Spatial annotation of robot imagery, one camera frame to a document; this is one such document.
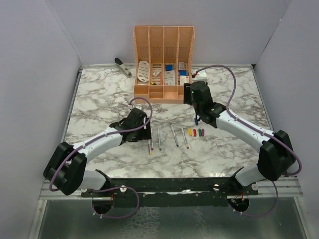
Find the yellow white pen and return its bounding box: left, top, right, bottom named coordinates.
left=148, top=140, right=152, bottom=155

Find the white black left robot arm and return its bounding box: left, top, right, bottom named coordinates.
left=43, top=108, right=151, bottom=197

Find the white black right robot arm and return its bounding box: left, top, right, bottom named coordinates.
left=183, top=81, right=297, bottom=195

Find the green tipped white pen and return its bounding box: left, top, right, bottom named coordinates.
left=158, top=128, right=162, bottom=151

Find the blue tipped white pen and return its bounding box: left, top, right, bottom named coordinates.
left=170, top=124, right=179, bottom=147

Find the pink tipped white pen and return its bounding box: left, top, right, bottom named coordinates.
left=181, top=127, right=189, bottom=149

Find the white red labelled box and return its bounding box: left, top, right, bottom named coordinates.
left=179, top=76, right=190, bottom=86

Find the blue small box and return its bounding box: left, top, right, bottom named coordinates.
left=165, top=64, right=174, bottom=71

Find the peach plastic desk organizer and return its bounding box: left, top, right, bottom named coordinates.
left=133, top=25, right=195, bottom=104

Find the white oval label card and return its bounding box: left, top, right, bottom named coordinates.
left=137, top=60, right=150, bottom=82

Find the grey black stapler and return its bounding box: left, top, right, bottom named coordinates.
left=114, top=57, right=132, bottom=78

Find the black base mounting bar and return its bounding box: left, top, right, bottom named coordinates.
left=81, top=167, right=260, bottom=208

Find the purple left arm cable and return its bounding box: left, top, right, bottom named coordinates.
left=48, top=97, right=153, bottom=220

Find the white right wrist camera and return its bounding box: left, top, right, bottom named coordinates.
left=192, top=70, right=208, bottom=83

